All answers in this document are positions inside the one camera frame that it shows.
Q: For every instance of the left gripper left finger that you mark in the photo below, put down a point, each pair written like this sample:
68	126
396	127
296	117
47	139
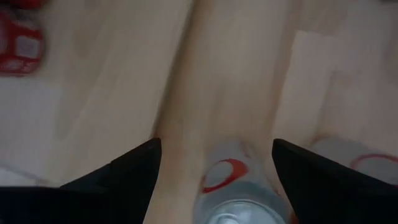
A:
109	199

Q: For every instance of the red cola can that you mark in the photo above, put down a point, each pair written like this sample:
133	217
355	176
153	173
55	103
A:
18	62

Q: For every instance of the silver diet cola can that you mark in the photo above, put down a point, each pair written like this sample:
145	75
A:
357	155
236	193

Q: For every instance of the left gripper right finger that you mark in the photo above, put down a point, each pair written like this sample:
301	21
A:
326	199

